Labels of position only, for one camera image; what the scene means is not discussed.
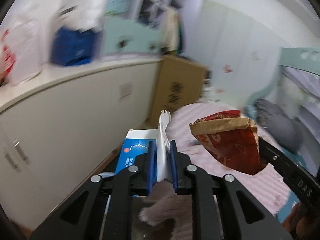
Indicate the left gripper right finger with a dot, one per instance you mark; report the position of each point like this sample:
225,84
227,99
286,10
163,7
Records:
190,180

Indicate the red brown paper bag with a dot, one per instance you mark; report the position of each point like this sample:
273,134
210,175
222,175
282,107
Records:
231,139

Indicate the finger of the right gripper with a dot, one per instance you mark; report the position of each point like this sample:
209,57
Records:
281,163

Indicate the grey folded blanket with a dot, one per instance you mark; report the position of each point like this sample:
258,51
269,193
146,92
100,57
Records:
284,130

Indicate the white wardrobe doors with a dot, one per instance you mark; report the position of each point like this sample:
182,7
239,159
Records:
241,53

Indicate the teal bed frame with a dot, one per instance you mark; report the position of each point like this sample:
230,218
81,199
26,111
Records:
294,83

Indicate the blue shopping bag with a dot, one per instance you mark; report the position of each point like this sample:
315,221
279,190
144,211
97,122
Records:
73,48

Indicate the pink checkered tablecloth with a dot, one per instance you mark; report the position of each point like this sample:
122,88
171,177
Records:
166,215

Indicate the mint drawer unit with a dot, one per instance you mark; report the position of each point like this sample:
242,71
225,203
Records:
130,28

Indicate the hanging clothes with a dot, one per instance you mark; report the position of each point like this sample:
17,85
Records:
171,28

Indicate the large cardboard box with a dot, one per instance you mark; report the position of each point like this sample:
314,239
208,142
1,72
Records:
179,83

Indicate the blue white paper box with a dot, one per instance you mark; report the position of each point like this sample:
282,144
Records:
137,142

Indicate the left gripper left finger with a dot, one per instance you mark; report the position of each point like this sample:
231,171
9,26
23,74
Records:
134,180

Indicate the white red plastic bag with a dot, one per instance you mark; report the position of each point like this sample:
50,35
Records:
21,49

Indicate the white low cabinet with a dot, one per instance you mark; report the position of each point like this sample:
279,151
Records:
59,127

